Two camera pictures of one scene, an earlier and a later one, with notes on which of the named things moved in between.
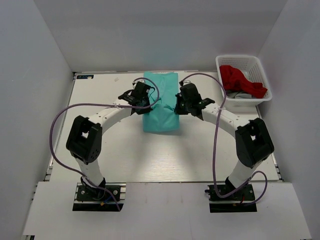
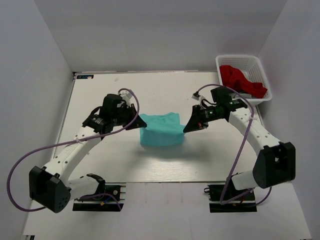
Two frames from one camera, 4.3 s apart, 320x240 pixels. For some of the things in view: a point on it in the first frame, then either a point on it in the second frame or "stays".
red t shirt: (233, 80) stays
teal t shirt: (163, 118) → (163, 130)
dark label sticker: (85, 76) stays
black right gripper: (178, 110) → (196, 122)
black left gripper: (147, 110) → (138, 123)
